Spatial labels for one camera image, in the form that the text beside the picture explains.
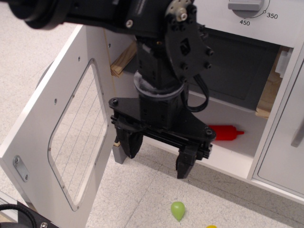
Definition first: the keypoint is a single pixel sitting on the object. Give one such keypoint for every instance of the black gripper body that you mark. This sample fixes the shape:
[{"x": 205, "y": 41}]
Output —
[{"x": 166, "y": 121}]

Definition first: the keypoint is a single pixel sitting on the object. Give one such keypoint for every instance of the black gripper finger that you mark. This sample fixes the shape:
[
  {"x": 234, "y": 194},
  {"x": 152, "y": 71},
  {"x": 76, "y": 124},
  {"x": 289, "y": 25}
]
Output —
[
  {"x": 185, "y": 161},
  {"x": 131, "y": 140}
]

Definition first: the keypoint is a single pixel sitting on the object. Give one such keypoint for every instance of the white oven door with window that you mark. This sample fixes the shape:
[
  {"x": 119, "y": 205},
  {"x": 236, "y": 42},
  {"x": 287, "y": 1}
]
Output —
[{"x": 57, "y": 150}]

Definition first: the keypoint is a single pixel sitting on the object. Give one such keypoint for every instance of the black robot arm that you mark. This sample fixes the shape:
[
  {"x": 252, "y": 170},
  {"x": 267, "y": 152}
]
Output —
[{"x": 171, "y": 49}]

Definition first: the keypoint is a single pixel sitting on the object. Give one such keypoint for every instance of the white toy oven cabinet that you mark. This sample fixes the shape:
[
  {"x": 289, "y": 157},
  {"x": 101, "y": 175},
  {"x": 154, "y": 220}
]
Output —
[{"x": 255, "y": 54}]

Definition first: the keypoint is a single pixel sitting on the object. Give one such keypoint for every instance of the grey oven temperature knob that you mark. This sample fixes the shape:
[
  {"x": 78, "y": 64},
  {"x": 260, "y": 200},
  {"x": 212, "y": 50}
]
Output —
[{"x": 245, "y": 5}]

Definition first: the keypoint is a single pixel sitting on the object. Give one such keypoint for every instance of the red toy ketchup bottle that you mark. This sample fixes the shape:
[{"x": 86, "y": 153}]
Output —
[{"x": 226, "y": 132}]

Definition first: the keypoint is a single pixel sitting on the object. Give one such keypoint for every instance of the green toy pear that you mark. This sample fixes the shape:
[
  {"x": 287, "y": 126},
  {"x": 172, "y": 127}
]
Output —
[{"x": 178, "y": 210}]

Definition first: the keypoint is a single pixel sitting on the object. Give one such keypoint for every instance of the grey cabinet door with handle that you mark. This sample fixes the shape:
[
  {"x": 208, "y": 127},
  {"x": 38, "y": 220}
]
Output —
[{"x": 282, "y": 161}]

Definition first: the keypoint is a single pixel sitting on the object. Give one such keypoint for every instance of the black robot base with cable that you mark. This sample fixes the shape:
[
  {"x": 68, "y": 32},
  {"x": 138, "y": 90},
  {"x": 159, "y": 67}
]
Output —
[{"x": 27, "y": 218}]

